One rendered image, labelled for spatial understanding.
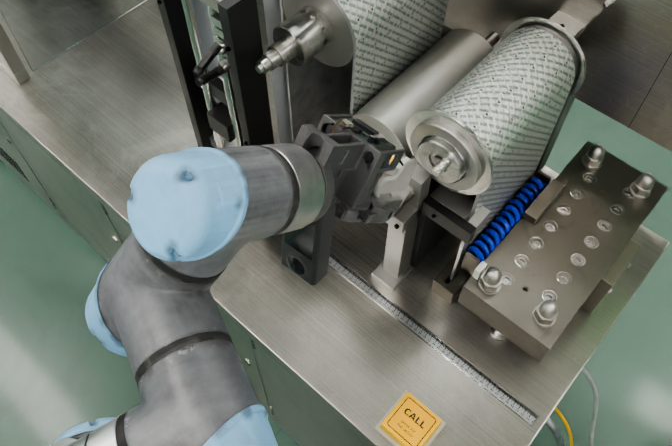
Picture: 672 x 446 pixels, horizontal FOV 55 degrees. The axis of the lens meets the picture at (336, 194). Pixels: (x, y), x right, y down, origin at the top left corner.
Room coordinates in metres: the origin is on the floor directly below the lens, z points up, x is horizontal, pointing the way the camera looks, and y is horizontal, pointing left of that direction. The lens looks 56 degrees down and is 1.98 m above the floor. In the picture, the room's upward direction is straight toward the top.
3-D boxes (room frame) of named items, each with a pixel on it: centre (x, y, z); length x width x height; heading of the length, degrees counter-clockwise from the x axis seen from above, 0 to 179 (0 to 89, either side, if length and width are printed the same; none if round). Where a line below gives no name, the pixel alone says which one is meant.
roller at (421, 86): (0.73, -0.15, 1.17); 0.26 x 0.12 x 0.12; 138
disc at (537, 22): (0.75, -0.32, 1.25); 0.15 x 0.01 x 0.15; 48
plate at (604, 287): (0.51, -0.48, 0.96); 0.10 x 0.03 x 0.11; 138
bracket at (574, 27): (0.78, -0.35, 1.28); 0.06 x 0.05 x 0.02; 138
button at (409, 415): (0.28, -0.12, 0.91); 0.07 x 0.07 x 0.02; 48
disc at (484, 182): (0.56, -0.16, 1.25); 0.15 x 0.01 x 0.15; 48
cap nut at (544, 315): (0.41, -0.32, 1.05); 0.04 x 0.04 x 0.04
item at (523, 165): (0.61, -0.28, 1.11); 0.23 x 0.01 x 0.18; 138
